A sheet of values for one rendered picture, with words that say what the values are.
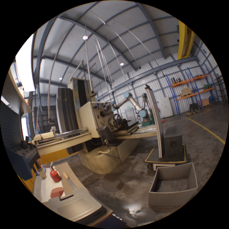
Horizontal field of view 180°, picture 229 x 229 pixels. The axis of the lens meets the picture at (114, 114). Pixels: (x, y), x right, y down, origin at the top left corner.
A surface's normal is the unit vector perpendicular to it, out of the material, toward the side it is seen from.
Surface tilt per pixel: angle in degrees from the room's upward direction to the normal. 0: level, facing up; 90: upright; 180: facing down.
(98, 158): 90
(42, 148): 90
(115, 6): 169
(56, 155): 90
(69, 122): 90
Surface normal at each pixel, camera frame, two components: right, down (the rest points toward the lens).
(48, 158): 0.76, -0.24
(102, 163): 0.25, -0.12
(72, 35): 0.14, 0.97
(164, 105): -0.60, 0.11
